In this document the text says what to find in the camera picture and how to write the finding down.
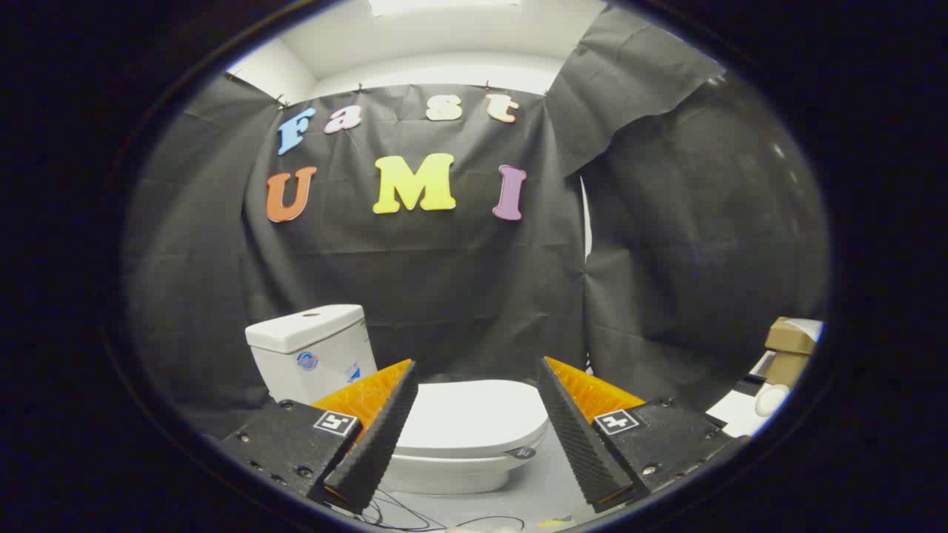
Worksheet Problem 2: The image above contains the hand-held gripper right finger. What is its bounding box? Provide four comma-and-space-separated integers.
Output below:
535, 356, 749, 514

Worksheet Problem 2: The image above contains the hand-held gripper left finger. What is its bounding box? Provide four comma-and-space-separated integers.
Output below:
218, 359, 419, 515

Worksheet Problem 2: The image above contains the white toilet lid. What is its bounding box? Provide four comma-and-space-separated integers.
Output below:
396, 380, 550, 460

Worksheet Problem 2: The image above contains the white toilet tank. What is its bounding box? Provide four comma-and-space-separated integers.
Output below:
252, 335, 380, 406

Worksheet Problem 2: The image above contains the white flat board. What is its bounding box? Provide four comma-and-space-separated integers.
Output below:
705, 352, 778, 438

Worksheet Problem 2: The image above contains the black backdrop cloth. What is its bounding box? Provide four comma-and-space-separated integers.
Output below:
122, 4, 830, 438

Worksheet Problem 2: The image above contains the brown cardboard box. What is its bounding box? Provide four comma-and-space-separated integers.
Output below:
763, 317, 815, 386

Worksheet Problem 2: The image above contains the ceiling light panel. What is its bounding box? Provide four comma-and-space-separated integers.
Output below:
369, 0, 523, 16

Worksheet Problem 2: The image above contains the thin black cable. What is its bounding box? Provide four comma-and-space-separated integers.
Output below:
326, 485, 527, 532

